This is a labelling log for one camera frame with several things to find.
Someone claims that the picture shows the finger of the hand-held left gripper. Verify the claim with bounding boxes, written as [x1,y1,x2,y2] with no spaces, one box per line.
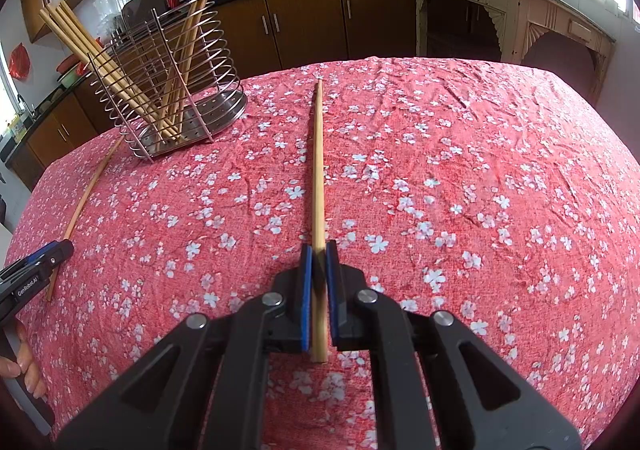
[10,240,75,291]
[0,246,60,281]

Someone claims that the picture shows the red floral tablecloth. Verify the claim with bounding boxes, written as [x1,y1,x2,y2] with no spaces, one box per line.
[5,56,640,450]

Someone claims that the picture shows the brown kitchen base cabinets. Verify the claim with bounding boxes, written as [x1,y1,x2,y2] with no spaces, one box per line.
[5,0,417,181]

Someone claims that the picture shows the hanging red plastic bag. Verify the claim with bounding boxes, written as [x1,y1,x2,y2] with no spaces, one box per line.
[9,42,30,80]

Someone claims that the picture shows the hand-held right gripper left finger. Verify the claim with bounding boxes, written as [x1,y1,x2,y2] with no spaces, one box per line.
[55,245,315,450]

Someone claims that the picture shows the person's left hand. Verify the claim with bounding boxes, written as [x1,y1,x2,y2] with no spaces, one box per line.
[0,319,48,401]

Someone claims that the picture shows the metal tray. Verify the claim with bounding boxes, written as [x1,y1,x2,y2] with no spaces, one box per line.
[121,0,193,47]

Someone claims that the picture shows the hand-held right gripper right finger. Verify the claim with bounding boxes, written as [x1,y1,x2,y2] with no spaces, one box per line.
[324,240,585,450]

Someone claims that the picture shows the metal wire utensil holder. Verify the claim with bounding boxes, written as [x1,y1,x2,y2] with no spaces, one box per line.
[82,0,248,163]

